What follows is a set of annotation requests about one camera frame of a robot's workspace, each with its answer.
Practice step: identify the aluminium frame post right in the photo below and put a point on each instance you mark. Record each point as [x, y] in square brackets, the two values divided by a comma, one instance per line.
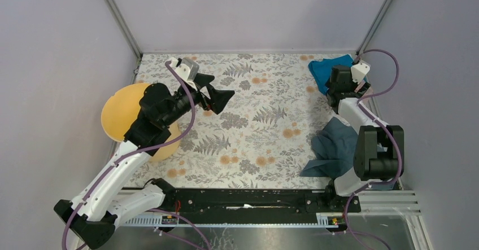
[374, 26]

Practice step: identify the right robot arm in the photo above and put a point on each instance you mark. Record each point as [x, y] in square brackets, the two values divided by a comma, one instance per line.
[378, 155]

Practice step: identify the aluminium frame post left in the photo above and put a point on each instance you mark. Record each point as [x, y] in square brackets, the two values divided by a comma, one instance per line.
[123, 26]

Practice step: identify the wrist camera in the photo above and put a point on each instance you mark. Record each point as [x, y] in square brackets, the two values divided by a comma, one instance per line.
[359, 70]
[186, 69]

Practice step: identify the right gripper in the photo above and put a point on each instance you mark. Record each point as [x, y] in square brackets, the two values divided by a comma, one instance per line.
[354, 85]

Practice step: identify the bright blue cloth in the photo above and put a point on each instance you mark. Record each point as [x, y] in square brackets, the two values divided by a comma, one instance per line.
[321, 70]

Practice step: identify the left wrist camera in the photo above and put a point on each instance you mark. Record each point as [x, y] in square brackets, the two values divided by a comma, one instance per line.
[186, 69]

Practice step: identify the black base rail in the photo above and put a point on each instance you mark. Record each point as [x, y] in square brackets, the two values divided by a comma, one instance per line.
[219, 206]

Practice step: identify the floral tablecloth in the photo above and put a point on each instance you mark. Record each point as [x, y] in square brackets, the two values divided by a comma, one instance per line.
[262, 139]

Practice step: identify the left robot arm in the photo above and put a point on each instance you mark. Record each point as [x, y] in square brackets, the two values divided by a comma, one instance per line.
[163, 119]

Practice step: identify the grey-blue cloth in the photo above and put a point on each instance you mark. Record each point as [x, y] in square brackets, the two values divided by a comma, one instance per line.
[334, 148]

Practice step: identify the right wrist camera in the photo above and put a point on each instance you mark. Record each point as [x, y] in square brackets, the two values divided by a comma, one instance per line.
[359, 70]

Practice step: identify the aluminium frame post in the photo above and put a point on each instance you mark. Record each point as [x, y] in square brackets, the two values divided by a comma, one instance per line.
[123, 26]
[374, 26]

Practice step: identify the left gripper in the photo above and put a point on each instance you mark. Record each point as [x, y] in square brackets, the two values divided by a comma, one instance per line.
[218, 99]

